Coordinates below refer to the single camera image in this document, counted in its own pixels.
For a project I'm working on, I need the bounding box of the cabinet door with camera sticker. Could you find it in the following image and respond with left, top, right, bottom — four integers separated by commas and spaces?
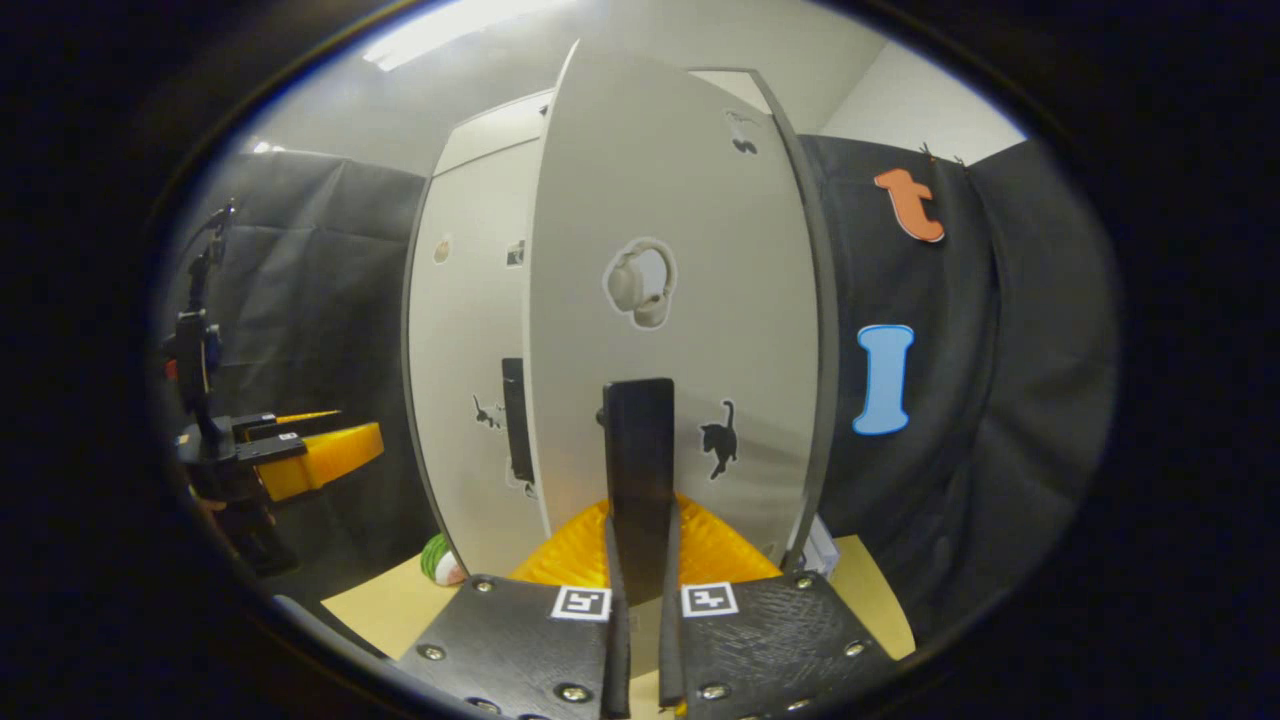
408, 140, 548, 577

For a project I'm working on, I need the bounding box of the watermelon slice toy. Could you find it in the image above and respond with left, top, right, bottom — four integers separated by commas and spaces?
420, 533, 468, 588

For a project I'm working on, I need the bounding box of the small white box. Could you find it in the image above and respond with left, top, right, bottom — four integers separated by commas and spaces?
800, 515, 842, 577

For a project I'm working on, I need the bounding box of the grey double-door shoe cabinet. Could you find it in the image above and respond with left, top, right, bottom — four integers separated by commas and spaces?
400, 40, 841, 583

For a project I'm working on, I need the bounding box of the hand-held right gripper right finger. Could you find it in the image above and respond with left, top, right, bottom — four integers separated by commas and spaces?
657, 495, 896, 720

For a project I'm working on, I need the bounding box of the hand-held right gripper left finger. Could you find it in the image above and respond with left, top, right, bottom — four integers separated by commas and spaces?
395, 498, 633, 720

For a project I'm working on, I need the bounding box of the cabinet door with headphones sticker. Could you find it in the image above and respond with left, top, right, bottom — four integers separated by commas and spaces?
527, 40, 827, 573

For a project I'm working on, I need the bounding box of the black backdrop cloth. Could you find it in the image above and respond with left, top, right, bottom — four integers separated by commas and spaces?
165, 150, 441, 601
800, 135, 1123, 643

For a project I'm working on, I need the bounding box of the black door handle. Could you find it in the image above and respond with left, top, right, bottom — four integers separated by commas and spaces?
602, 378, 677, 607
501, 358, 537, 485

